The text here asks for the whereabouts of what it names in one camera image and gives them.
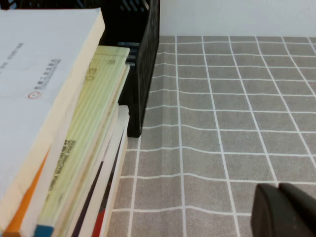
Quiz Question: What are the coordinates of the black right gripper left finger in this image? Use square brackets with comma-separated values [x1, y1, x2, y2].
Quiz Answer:
[250, 183, 307, 237]

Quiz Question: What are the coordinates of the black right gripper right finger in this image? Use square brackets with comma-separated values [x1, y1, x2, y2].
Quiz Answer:
[278, 182, 316, 237]

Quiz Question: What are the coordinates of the white book brown swirl cover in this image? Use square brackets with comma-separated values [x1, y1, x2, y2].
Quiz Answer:
[0, 7, 107, 205]

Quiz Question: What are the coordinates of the white book with dark marks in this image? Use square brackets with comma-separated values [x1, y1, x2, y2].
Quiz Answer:
[71, 105, 131, 237]

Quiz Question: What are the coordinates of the black plastic book stand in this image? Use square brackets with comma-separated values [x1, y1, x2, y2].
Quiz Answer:
[0, 0, 160, 138]

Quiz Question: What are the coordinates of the yellow-green book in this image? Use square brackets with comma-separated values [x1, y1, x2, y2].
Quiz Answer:
[34, 45, 131, 237]

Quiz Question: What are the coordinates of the white orange ROS2 book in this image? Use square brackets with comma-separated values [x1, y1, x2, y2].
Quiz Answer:
[1, 98, 79, 237]

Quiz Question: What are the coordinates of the grey checkered tablecloth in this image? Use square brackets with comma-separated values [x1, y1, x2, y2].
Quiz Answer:
[106, 36, 316, 237]

